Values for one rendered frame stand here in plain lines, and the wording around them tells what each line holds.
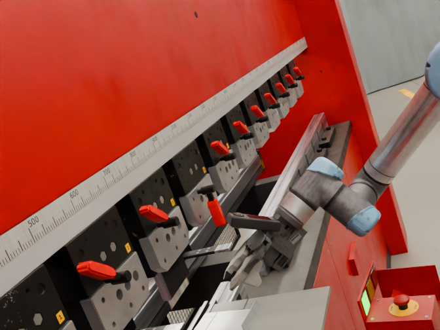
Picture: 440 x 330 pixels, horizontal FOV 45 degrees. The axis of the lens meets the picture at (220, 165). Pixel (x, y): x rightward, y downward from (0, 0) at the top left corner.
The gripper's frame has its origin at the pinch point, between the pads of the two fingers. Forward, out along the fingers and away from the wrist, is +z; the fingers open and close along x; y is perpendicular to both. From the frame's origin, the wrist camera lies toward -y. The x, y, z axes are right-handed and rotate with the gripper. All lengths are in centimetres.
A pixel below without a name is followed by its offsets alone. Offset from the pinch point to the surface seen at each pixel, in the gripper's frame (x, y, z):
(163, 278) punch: -15.1, -16.8, 5.0
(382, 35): 648, 218, -333
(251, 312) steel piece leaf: -16.5, 1.4, -0.1
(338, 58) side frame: 167, 39, -107
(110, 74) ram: -13, -49, -19
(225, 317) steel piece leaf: -11.7, 0.0, 4.9
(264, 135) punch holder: 55, 1, -36
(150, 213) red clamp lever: -24.3, -28.8, -4.9
